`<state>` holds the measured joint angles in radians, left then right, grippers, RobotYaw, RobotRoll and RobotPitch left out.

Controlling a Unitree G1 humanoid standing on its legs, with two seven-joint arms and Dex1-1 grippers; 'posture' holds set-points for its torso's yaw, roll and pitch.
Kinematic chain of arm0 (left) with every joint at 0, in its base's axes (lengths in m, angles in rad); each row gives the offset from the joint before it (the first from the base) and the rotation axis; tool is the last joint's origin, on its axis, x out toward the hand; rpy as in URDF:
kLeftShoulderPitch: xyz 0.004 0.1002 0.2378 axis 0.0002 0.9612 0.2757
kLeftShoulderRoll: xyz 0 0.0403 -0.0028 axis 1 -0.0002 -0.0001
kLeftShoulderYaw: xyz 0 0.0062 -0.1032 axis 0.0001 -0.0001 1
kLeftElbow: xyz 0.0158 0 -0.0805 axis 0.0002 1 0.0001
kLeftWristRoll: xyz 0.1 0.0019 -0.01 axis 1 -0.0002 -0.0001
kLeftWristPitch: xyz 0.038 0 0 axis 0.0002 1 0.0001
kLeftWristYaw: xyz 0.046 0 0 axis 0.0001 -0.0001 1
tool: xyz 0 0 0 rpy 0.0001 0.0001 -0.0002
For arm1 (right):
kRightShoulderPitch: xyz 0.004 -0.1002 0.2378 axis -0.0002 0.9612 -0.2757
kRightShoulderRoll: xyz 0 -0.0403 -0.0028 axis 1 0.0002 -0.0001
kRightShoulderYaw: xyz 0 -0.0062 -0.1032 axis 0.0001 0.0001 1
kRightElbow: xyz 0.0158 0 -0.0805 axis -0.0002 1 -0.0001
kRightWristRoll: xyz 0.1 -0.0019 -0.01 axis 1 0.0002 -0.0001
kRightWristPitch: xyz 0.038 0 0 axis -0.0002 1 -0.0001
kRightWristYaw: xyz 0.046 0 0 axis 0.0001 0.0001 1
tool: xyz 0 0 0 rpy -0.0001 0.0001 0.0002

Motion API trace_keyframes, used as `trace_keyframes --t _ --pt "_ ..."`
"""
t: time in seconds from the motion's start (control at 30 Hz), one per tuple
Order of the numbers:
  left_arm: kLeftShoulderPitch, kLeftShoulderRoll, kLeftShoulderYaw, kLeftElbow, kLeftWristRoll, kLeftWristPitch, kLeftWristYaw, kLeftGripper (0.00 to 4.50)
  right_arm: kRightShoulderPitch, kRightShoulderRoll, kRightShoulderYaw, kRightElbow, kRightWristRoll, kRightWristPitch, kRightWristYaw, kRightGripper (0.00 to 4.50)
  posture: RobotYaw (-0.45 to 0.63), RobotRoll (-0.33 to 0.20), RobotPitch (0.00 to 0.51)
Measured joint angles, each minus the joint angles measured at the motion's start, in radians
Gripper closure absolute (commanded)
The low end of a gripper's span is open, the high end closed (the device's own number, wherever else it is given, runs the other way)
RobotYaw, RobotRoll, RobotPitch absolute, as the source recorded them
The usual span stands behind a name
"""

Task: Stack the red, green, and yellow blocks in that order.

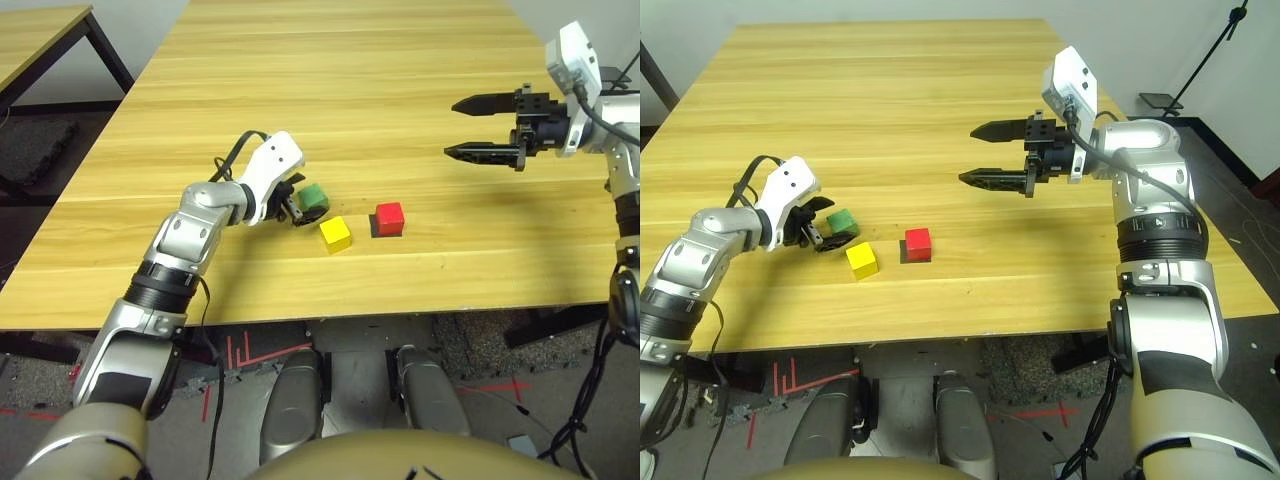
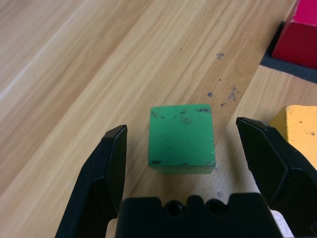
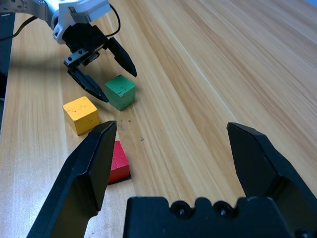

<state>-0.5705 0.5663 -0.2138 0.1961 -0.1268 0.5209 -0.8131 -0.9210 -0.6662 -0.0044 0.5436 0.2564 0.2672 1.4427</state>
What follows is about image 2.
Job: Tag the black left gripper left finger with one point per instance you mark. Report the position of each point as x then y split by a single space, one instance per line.
104 173

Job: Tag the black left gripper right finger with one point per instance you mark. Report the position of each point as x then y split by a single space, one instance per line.
272 163

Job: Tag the yellow wooden block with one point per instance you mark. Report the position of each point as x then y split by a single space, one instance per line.
302 131

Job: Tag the green wooden block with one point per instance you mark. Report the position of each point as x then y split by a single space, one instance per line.
180 138

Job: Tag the red wooden block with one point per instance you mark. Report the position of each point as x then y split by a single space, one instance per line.
299 42

